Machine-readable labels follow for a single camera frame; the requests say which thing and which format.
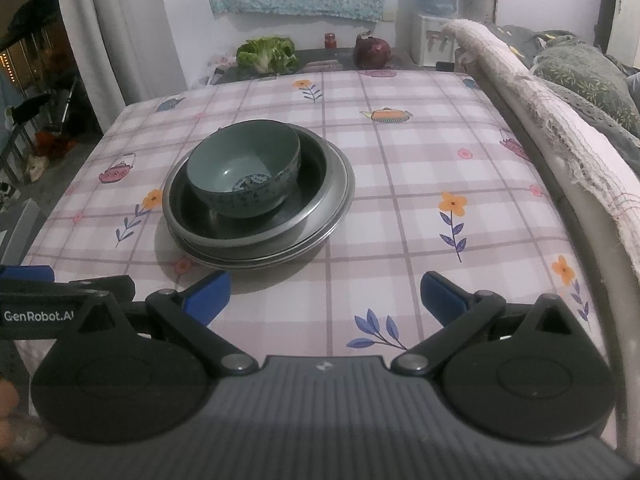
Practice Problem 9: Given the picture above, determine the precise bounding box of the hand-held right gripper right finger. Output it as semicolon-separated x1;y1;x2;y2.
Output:
391;270;577;377

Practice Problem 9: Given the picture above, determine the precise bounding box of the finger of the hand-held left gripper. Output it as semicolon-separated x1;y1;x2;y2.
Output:
54;275;137;307
0;265;56;284

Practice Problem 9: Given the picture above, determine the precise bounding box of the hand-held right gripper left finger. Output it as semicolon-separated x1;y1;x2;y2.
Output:
76;269;259;377

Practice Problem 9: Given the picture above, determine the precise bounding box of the teal ceramic bowl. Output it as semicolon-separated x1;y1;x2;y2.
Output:
185;118;302;219

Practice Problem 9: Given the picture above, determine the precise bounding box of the small steel bowl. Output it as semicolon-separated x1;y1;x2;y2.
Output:
164;127;332;256

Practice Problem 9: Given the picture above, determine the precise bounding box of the large steel plate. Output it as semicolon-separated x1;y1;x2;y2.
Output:
161;127;357;267

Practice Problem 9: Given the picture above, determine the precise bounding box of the person's left hand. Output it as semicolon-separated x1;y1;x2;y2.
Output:
0;378;22;437

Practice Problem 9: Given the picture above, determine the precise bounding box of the checked printed tablecloth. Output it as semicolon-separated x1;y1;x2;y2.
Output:
19;69;609;442

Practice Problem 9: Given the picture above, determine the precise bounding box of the red plastic item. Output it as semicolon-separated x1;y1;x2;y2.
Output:
34;132;76;157

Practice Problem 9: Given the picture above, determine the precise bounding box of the beige sofa armrest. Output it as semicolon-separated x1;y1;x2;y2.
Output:
474;69;632;462

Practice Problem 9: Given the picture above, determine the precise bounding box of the green lettuce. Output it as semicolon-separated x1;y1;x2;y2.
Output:
235;35;300;75

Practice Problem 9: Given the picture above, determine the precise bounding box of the purple cabbage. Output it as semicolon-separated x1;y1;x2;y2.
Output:
352;32;393;70

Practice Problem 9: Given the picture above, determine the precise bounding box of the white curtain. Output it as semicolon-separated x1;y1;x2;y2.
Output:
52;0;189;134

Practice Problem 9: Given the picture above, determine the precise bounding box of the white water dispenser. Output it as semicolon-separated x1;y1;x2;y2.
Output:
410;12;459;67

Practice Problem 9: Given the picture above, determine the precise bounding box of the grey leaf-printed pillow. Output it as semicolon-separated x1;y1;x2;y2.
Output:
532;42;640;137

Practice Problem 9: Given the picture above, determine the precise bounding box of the grey blanket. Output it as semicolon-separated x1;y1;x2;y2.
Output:
499;23;577;62

